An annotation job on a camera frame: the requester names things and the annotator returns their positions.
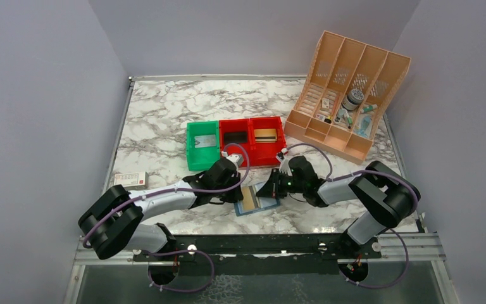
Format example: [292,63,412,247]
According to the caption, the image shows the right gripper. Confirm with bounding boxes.
[256,167,306,198]

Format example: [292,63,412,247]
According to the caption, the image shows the blue leather card holder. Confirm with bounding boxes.
[234,182,280,217]

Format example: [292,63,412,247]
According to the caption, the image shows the gold credit card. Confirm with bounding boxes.
[240,186,259,213]
[254,129,278,143]

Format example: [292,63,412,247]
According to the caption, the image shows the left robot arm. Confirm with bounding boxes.
[78,154,243,260]

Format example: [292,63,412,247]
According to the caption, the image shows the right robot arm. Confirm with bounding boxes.
[256,156,421,258]

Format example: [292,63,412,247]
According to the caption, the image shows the silver card in bin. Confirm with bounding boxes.
[194,134,218,148]

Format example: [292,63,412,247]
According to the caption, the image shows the black card in bin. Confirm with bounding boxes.
[223,131,248,144]

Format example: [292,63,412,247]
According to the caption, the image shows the green plastic bin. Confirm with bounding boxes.
[185,120,220,171]

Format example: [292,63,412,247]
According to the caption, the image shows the middle red plastic bin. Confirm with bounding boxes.
[218,118,254,167]

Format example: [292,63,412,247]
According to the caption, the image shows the red plastic bin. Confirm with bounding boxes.
[218,118,254,167]
[250,117,287,167]

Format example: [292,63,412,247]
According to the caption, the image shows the right red plastic bin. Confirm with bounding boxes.
[250,117,287,167]

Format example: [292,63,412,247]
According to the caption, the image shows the small white red box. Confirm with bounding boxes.
[113,172,148,189]

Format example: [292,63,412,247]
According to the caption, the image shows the small items in organizer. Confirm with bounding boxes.
[314,97,351,130]

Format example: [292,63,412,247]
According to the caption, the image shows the light blue packet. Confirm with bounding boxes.
[354,115,373,138]

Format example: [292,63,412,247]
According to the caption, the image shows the round grey jar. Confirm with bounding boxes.
[341,89,365,111]

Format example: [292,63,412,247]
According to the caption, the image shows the green tipped tube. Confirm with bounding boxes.
[360,104,378,113]

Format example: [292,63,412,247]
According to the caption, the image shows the peach desk organizer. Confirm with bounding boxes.
[284,31,411,164]

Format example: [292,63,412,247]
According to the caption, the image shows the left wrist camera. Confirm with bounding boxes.
[221,151,244,170]

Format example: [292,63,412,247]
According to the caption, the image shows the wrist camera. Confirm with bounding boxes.
[221,151,244,170]
[276,148,290,175]

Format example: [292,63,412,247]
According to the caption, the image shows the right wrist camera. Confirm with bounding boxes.
[276,148,290,175]

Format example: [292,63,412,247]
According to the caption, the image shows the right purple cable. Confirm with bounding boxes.
[277,143,420,215]

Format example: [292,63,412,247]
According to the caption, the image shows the purple cable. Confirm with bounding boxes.
[277,143,420,215]
[82,143,251,249]

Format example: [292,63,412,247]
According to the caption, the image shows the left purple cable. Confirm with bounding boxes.
[82,143,251,249]

